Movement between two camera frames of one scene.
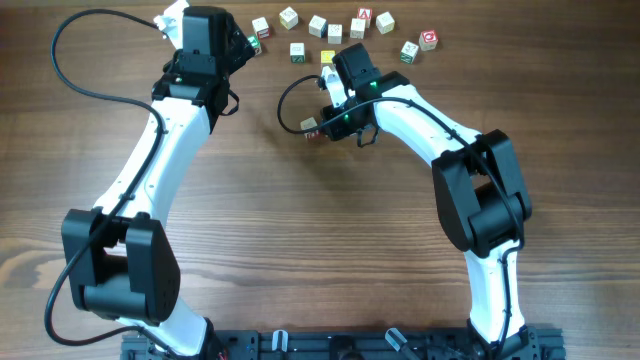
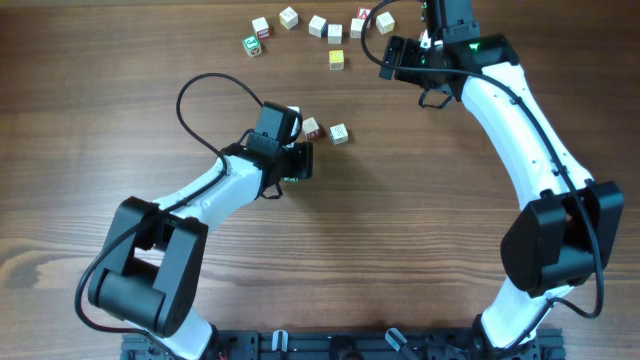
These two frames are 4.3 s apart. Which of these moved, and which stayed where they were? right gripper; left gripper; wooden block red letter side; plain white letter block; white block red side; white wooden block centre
Moved: right gripper; left gripper
Stayed: white wooden block centre; white block red side; plain white letter block; wooden block red letter side
